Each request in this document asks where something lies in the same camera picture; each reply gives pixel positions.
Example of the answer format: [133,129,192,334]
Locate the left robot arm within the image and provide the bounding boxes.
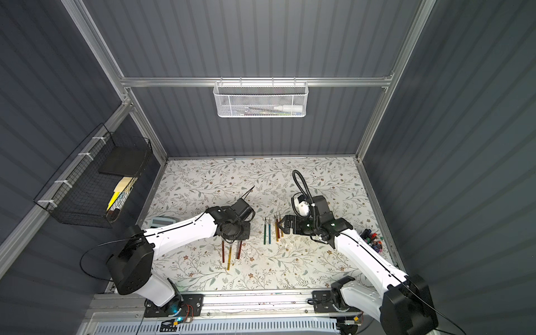
[106,198,255,315]

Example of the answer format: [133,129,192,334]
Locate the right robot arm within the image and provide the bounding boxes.
[278,194,439,334]

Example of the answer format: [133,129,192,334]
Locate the pink cup of markers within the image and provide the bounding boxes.
[360,229,383,253]

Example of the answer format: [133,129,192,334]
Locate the light blue calculator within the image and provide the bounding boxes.
[147,216,177,228]

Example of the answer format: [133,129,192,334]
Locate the white marker in basket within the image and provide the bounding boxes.
[273,105,304,114]

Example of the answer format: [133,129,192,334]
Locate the yellow sticky notes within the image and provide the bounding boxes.
[107,177,138,212]

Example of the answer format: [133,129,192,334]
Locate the black notebook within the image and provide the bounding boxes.
[99,147,147,177]

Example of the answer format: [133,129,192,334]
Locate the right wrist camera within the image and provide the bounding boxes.
[294,195,310,218]

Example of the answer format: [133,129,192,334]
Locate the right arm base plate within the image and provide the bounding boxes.
[307,290,362,314]

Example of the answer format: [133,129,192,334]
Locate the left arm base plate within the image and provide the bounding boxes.
[144,294,205,318]

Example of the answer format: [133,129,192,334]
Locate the white wire mesh basket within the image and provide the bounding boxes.
[213,80,309,118]

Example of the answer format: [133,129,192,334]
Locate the black wire mesh basket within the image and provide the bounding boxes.
[34,126,153,228]

